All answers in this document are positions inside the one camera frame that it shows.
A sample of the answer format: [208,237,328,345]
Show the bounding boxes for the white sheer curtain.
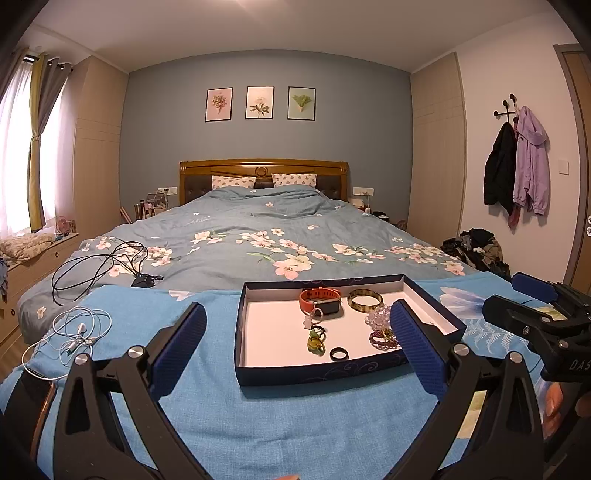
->
[0,60,61,241]

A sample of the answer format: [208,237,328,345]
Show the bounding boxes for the purple bead bracelet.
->
[368,329,400,352]

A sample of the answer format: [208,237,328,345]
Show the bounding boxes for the amber bangle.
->
[347,289,384,313]

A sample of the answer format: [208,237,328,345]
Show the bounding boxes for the cream floral folded blanket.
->
[0,233,56,266]

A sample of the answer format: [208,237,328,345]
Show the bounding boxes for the wooden bed headboard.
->
[179,160,350,206]

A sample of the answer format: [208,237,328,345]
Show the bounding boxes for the purple jacket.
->
[508,106,550,229]

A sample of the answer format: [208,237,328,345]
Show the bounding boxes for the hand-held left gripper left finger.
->
[51,302,208,480]

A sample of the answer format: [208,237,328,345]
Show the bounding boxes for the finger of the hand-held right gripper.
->
[482,295,571,358]
[512,272,591,319]

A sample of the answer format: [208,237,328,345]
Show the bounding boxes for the brown room door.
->
[554,44,591,296]

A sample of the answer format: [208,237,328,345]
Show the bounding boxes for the person's right hand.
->
[541,381,565,439]

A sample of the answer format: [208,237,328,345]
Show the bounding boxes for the grey-blue floral quilt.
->
[18,187,490,319]

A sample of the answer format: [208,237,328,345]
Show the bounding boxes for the white earphones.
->
[21,308,114,381]

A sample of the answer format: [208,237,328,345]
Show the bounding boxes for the beige wall cabinet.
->
[74,58,127,241]

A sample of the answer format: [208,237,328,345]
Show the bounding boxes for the framed green leaf picture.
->
[287,86,317,121]

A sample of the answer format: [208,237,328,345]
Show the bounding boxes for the green pendant with black cord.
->
[307,324,328,355]

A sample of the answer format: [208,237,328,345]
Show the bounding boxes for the clear crystal bead bracelet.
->
[365,308,393,329]

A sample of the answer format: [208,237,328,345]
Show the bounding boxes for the framed white flower picture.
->
[245,86,275,120]

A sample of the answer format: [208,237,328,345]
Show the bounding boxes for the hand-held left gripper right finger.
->
[390,299,546,480]

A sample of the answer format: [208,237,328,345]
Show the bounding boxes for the patterned pillow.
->
[211,175,257,189]
[271,173,318,188]

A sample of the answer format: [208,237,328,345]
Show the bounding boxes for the black cables with adapter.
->
[52,237,164,308]

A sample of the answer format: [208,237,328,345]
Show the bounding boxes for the black jacket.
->
[483,122,518,217]

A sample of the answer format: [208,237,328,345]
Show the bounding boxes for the wall coat hook rack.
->
[493,93,522,125]

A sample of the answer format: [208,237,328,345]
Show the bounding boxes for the pile of dark clothes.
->
[441,227,512,280]

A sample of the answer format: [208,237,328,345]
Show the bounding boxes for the beige built-in wardrobe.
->
[410,52,466,241]

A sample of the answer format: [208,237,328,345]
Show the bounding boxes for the nightstand clutter of bottles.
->
[121,191,169,224]

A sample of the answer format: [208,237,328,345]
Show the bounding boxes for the dark blue shallow box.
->
[234,274,468,387]

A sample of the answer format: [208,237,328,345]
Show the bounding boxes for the wooden window seat cabinet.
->
[0,233,81,344]

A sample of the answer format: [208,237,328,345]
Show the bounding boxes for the light blue flower blanket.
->
[0,272,591,480]

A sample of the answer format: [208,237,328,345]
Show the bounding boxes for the orange smartwatch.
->
[299,287,343,320]

